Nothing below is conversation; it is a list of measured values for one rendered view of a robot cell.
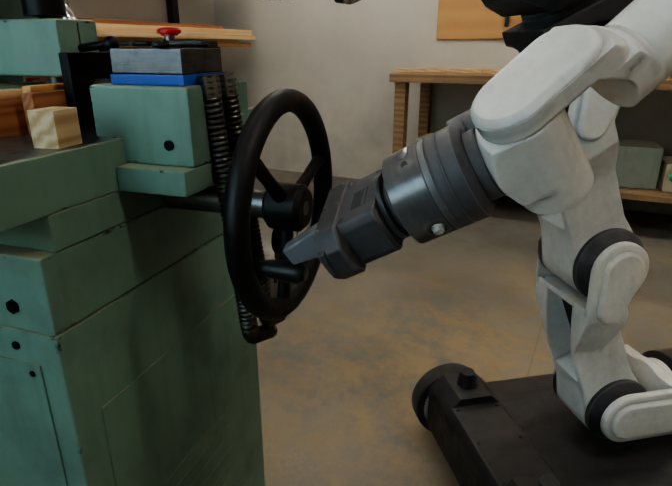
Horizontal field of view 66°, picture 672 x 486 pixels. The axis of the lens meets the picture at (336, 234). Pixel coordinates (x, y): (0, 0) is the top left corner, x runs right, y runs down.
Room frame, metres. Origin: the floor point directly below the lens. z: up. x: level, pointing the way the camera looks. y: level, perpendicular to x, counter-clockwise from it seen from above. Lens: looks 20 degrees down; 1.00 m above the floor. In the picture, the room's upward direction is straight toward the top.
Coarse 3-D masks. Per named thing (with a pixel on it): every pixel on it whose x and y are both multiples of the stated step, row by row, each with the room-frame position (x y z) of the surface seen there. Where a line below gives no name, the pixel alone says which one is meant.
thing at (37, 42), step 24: (0, 24) 0.72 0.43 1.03; (24, 24) 0.71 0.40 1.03; (48, 24) 0.69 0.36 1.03; (72, 24) 0.72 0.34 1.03; (0, 48) 0.72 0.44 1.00; (24, 48) 0.71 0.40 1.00; (48, 48) 0.70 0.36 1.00; (72, 48) 0.71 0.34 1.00; (0, 72) 0.73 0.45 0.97; (24, 72) 0.71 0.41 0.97; (48, 72) 0.70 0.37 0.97
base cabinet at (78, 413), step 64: (192, 256) 0.72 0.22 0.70; (128, 320) 0.58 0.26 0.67; (192, 320) 0.70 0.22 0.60; (0, 384) 0.51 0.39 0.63; (64, 384) 0.48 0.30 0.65; (128, 384) 0.56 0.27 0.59; (192, 384) 0.68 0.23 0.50; (256, 384) 0.88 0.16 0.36; (0, 448) 0.52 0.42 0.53; (64, 448) 0.49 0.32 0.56; (128, 448) 0.54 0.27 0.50; (192, 448) 0.67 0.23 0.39; (256, 448) 0.87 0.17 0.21
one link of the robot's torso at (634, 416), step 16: (640, 368) 0.99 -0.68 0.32; (656, 368) 0.96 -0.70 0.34; (656, 384) 0.94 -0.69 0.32; (624, 400) 0.86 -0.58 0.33; (640, 400) 0.87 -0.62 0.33; (656, 400) 0.88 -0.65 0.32; (608, 416) 0.86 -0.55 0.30; (624, 416) 0.85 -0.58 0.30; (640, 416) 0.86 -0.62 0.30; (656, 416) 0.87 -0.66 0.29; (608, 432) 0.86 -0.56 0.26; (624, 432) 0.85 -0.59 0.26; (640, 432) 0.86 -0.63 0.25; (656, 432) 0.87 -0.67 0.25
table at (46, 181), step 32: (0, 160) 0.48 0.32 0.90; (32, 160) 0.49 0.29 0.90; (64, 160) 0.53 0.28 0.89; (96, 160) 0.57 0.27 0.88; (0, 192) 0.46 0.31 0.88; (32, 192) 0.49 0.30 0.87; (64, 192) 0.52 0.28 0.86; (96, 192) 0.56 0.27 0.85; (160, 192) 0.58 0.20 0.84; (192, 192) 0.57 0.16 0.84; (0, 224) 0.45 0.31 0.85
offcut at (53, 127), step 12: (48, 108) 0.56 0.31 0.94; (60, 108) 0.56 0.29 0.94; (72, 108) 0.57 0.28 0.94; (36, 120) 0.54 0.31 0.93; (48, 120) 0.54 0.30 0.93; (60, 120) 0.55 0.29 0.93; (72, 120) 0.57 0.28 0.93; (36, 132) 0.54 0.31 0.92; (48, 132) 0.54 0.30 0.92; (60, 132) 0.55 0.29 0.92; (72, 132) 0.56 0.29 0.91; (36, 144) 0.55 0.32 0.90; (48, 144) 0.54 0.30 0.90; (60, 144) 0.54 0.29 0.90; (72, 144) 0.56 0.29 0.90
